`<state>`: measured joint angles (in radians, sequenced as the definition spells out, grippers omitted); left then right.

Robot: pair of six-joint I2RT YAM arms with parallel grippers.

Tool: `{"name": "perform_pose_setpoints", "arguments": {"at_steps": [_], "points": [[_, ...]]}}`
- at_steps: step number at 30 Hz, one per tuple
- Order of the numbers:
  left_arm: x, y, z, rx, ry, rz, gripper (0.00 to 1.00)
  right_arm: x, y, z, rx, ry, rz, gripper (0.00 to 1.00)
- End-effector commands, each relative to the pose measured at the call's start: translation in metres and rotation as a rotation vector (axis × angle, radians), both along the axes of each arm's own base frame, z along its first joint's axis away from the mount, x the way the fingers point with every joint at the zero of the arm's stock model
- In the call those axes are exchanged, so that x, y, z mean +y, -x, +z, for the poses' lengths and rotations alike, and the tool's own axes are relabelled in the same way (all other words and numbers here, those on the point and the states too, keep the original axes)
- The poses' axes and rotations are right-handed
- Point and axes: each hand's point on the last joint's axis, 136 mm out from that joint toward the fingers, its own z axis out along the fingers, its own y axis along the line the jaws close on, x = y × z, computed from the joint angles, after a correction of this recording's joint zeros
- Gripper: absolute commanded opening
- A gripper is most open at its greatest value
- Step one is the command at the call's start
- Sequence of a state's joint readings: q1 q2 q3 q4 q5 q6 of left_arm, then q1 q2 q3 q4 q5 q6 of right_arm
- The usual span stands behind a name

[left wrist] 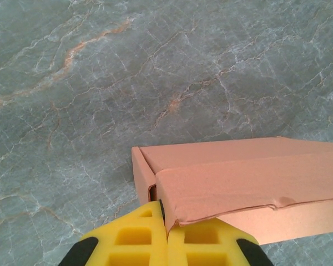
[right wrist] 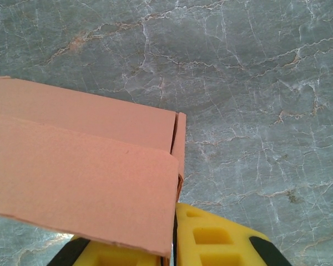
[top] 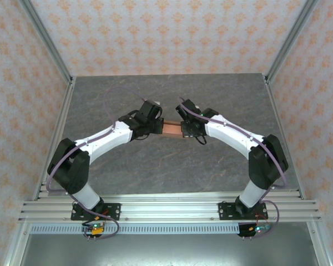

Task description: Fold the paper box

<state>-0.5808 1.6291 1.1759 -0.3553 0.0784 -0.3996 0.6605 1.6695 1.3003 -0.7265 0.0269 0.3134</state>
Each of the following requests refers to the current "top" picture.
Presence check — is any orange paper box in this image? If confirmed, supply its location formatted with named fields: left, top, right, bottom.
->
left=162, top=123, right=183, bottom=139

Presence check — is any yellow connector circuit board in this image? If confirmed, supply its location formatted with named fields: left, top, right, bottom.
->
left=84, top=221, right=105, bottom=237

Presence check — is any green lit connector circuit board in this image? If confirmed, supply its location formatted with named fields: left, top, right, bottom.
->
left=246, top=223, right=271, bottom=235

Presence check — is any grey metal sheet panel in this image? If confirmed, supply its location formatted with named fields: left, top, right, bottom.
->
left=19, top=233, right=319, bottom=266

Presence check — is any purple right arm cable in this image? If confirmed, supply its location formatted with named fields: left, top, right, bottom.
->
left=177, top=95, right=290, bottom=239

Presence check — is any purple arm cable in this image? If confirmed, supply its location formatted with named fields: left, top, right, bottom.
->
left=177, top=95, right=290, bottom=239
left=46, top=85, right=120, bottom=241

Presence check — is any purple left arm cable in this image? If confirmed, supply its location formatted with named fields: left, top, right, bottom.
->
left=46, top=85, right=120, bottom=241

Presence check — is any aluminium cross rail frame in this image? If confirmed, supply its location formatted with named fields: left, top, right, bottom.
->
left=18, top=189, right=322, bottom=223

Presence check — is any aluminium table side rail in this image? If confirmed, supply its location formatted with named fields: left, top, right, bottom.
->
left=263, top=75, right=306, bottom=201
left=32, top=76, right=77, bottom=201

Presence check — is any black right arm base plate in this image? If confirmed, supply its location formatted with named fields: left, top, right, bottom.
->
left=218, top=202, right=269, bottom=221

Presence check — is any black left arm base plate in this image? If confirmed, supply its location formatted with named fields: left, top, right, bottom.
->
left=70, top=203, right=122, bottom=221

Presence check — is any grey slotted cable duct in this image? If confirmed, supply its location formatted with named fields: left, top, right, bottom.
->
left=30, top=223, right=273, bottom=235

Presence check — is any aluminium frame post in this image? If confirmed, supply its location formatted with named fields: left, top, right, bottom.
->
left=265, top=0, right=320, bottom=81
left=18, top=0, right=74, bottom=84

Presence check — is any aluminium lower frame rail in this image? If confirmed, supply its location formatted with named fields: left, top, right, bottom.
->
left=2, top=221, right=32, bottom=266
left=306, top=221, right=332, bottom=266

